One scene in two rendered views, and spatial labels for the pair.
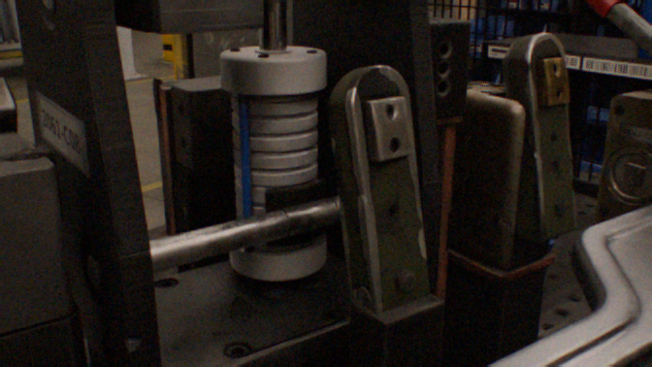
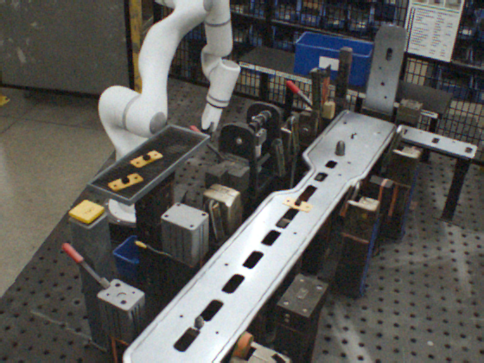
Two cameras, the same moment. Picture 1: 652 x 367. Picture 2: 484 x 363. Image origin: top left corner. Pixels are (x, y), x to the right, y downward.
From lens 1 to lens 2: 150 cm
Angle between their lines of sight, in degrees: 29
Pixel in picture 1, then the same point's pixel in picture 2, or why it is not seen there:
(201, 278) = not seen: hidden behind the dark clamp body
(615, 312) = (313, 169)
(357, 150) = (277, 153)
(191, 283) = not seen: hidden behind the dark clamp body
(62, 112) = (239, 157)
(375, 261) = (279, 168)
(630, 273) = (312, 161)
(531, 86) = (292, 128)
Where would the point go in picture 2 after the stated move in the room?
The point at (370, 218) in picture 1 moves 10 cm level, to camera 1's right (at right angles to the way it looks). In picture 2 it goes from (278, 162) to (307, 156)
